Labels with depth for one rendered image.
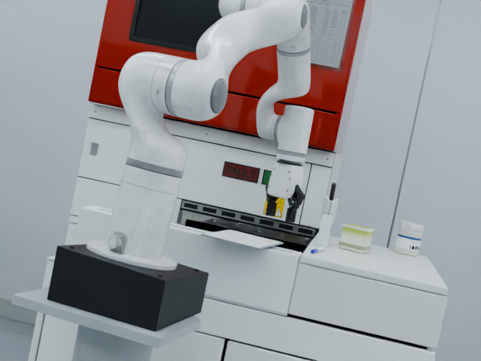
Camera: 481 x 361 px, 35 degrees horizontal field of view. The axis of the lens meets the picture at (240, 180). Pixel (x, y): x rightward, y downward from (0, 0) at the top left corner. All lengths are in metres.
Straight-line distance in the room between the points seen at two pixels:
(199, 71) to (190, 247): 0.51
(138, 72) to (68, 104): 2.66
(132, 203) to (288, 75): 0.70
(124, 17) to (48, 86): 1.79
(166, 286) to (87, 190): 1.17
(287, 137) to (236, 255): 0.47
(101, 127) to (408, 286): 1.21
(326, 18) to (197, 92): 0.98
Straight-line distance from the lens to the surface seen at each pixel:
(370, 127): 3.92
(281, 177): 2.18
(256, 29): 1.76
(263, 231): 2.44
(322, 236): 2.09
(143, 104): 1.58
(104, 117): 2.58
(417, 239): 2.35
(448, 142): 3.93
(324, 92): 2.39
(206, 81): 1.52
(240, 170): 2.46
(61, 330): 1.99
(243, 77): 2.42
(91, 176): 2.59
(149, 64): 1.58
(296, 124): 2.16
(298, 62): 2.05
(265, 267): 1.83
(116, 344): 1.58
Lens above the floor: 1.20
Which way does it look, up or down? 3 degrees down
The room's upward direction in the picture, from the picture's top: 12 degrees clockwise
